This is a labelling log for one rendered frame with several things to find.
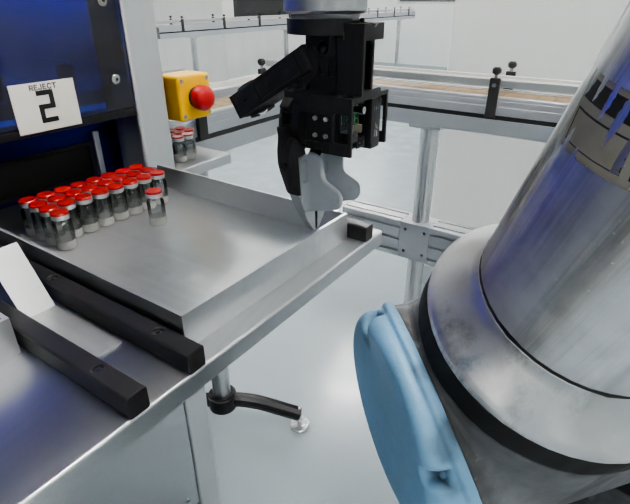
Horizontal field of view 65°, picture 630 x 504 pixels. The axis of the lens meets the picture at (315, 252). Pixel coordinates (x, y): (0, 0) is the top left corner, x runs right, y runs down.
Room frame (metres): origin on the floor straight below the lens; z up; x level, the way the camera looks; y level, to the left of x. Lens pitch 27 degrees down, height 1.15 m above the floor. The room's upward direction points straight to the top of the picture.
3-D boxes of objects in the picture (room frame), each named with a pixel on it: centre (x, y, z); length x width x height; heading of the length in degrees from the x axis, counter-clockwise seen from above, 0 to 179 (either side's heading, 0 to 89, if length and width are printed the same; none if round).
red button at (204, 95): (0.85, 0.19, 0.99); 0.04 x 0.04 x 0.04; 56
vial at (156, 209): (0.59, 0.20, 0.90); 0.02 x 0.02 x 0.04
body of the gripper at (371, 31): (0.49, -0.02, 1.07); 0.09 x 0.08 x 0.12; 56
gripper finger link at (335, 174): (0.50, -0.02, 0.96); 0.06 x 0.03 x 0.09; 56
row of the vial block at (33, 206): (0.61, 0.28, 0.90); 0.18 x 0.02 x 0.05; 145
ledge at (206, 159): (0.91, 0.25, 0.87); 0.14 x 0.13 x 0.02; 56
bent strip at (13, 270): (0.37, 0.23, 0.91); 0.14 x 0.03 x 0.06; 56
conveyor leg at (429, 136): (1.35, -0.32, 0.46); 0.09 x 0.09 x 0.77; 56
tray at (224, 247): (0.53, 0.17, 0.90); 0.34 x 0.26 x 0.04; 55
